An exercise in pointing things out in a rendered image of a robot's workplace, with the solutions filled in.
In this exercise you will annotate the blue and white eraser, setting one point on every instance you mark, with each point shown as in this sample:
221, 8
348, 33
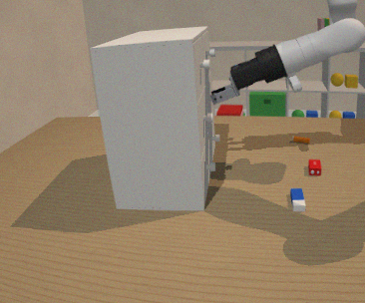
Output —
297, 199

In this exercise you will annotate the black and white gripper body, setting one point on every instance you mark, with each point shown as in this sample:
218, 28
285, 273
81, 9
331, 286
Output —
270, 64

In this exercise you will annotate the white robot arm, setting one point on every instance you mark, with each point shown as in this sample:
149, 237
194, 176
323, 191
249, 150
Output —
346, 34

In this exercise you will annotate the red nine-volt battery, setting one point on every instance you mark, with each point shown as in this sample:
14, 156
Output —
314, 167

